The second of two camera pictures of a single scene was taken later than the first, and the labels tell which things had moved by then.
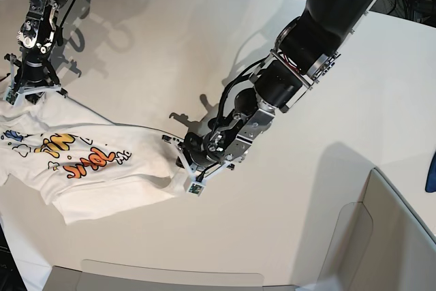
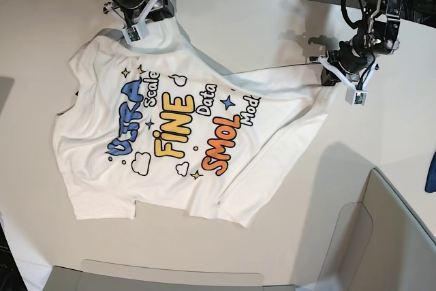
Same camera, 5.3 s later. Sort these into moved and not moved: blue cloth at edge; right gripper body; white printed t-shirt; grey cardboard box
Moved: white printed t-shirt; right gripper body
Not moved: grey cardboard box; blue cloth at edge
